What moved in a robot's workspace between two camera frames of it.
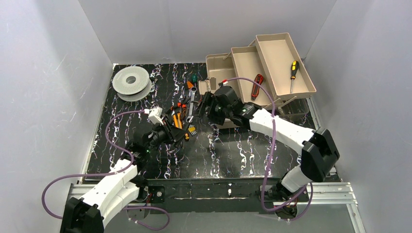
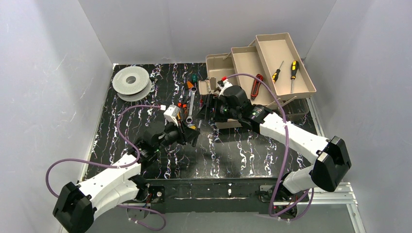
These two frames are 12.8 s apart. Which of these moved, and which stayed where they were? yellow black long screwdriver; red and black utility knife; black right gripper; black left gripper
Moved: black left gripper
Stayed: red and black utility knife; black right gripper; yellow black long screwdriver
